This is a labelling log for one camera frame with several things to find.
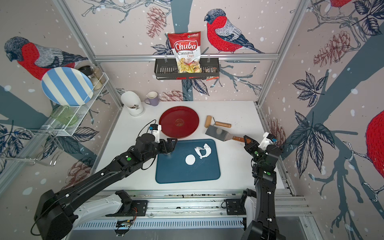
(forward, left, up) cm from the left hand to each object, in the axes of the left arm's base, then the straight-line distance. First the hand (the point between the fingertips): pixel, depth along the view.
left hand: (174, 137), depth 77 cm
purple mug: (+43, +23, -13) cm, 50 cm away
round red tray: (+26, +1, -21) cm, 34 cm away
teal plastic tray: (-9, +2, -21) cm, 23 cm away
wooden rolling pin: (+24, -20, -18) cm, 36 cm away
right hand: (+2, -39, -2) cm, 39 cm away
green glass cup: (+5, +51, +14) cm, 53 cm away
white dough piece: (+2, -19, -19) cm, 27 cm away
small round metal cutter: (0, +6, -20) cm, 21 cm away
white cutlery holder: (+37, +36, -10) cm, 53 cm away
